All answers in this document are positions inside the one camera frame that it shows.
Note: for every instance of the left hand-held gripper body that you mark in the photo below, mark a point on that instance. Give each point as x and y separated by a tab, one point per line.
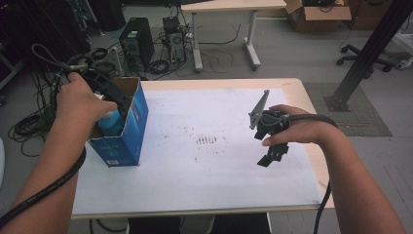
104	83

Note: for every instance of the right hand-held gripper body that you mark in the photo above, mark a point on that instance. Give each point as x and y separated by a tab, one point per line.
272	125

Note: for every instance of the blue bottle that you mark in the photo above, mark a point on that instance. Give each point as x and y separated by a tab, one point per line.
112	125

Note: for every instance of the blue cardboard box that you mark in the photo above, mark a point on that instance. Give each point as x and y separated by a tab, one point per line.
130	139

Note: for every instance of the person's right hand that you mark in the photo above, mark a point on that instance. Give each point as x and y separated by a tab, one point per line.
302	130

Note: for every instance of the person's left hand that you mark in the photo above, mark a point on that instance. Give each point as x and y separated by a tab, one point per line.
78	104

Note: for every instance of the black computer tower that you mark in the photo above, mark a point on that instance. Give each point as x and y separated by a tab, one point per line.
138	40

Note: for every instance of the white table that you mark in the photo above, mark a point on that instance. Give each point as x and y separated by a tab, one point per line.
201	182

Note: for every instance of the open-sided computer tower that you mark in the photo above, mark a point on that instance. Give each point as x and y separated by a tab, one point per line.
175	42

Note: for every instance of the grey floor mat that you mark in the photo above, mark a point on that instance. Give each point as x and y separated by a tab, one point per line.
357	126

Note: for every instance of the black office chair base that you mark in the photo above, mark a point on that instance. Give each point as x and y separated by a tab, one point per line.
360	58

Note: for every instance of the open brown cardboard box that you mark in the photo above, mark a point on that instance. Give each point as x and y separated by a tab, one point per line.
321	18

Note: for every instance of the white-legged wooden desk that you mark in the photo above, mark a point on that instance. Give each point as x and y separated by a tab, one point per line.
227	5

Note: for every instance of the closed brown cardboard box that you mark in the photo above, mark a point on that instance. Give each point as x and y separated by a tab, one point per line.
367	14

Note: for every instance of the black aluminium post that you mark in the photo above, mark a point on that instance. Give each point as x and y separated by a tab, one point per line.
367	55

